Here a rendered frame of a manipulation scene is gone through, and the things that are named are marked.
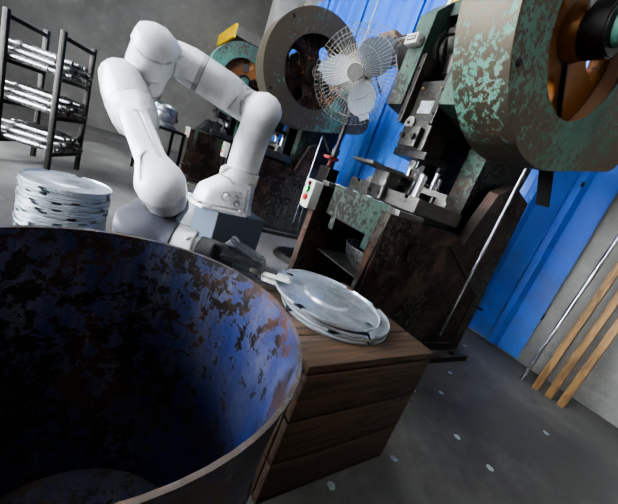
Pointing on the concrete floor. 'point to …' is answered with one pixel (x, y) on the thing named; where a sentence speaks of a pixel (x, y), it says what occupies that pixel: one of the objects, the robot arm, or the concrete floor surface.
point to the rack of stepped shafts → (22, 95)
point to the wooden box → (338, 406)
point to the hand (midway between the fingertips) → (275, 278)
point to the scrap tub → (120, 370)
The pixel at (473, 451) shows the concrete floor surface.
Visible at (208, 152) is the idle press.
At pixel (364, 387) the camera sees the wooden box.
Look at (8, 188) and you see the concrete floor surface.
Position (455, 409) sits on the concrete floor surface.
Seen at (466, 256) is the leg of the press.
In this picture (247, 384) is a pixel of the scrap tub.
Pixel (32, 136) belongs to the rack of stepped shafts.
